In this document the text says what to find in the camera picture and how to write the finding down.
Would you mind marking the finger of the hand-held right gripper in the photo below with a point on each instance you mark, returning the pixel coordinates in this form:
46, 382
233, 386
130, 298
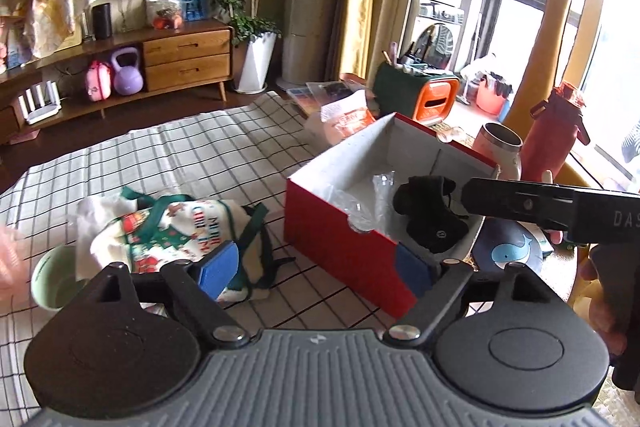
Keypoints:
520, 203

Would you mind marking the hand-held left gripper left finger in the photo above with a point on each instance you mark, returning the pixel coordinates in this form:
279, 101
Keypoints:
218, 271

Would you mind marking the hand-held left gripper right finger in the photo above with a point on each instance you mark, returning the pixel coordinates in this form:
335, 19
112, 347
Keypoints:
411, 271

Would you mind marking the black cloth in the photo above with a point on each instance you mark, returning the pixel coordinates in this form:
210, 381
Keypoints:
430, 217

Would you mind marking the christmas printed cloth bag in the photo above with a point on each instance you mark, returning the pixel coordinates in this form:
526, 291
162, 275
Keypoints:
170, 232

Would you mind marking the red cardboard box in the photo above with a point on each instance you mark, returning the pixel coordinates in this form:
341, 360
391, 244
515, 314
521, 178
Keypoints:
345, 227

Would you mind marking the pink cloth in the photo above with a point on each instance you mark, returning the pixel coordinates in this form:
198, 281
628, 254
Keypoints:
9, 264

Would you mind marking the person's right hand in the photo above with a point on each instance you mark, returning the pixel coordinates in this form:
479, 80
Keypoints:
602, 307

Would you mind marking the blue whale print pad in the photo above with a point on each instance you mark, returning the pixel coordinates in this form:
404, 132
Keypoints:
510, 252

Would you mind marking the steel tumbler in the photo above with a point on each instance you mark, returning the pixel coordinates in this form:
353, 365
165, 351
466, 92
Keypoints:
495, 147

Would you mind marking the red water bottle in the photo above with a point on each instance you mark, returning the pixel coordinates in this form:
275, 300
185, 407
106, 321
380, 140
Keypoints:
555, 137

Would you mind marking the crumpled clear plastic wrap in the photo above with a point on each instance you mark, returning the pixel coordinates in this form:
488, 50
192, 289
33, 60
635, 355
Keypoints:
367, 202

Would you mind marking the pink pot with tools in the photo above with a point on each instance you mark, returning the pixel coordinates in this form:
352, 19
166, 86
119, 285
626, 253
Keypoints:
490, 97

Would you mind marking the checked white tablecloth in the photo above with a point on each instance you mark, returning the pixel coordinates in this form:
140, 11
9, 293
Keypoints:
175, 147

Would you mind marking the green and orange box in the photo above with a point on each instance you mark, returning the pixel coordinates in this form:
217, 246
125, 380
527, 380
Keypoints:
430, 99

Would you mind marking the light green mug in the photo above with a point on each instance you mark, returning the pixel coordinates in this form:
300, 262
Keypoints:
52, 279

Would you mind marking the tissue packet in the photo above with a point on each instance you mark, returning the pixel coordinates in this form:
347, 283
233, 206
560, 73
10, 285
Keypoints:
347, 117

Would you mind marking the tan giraffe toy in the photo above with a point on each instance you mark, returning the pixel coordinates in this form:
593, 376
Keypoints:
545, 37

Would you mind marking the stack of magazines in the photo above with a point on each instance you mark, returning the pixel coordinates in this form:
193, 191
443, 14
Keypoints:
315, 94

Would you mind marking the purple kettlebell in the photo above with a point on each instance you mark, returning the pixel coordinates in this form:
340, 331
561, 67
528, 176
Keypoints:
129, 77

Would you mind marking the tall plant in white pot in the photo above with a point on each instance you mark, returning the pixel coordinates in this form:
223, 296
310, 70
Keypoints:
255, 57

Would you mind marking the wooden sideboard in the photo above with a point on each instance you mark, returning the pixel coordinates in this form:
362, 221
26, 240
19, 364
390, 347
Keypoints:
185, 52

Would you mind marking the pink small bag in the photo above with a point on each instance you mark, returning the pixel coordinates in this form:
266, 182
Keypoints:
99, 82

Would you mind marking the white router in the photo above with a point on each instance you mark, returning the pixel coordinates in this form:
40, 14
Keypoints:
40, 104

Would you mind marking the clear bag of fruit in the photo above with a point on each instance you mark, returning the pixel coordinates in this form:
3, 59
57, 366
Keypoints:
164, 12

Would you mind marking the blue plastic bag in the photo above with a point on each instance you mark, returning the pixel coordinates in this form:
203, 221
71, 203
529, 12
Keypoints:
194, 2

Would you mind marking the black cylinder speaker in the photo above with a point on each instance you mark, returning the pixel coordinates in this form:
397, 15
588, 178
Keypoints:
102, 21

